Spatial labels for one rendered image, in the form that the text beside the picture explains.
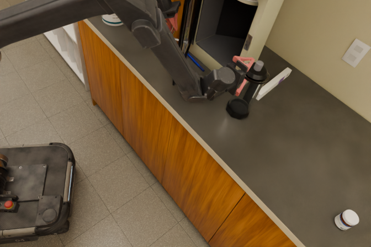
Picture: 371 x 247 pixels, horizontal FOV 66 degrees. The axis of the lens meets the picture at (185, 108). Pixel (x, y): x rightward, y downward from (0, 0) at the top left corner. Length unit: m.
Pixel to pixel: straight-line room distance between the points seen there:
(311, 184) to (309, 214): 0.12
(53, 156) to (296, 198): 1.40
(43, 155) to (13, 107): 0.73
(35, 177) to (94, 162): 0.44
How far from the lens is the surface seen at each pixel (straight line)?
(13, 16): 0.63
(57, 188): 1.82
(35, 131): 2.37
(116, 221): 1.95
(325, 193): 1.19
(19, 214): 1.82
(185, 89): 0.83
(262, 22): 1.12
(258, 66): 1.06
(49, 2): 0.58
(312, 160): 1.24
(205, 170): 1.31
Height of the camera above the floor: 1.86
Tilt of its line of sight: 50 degrees down
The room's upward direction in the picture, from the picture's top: 12 degrees clockwise
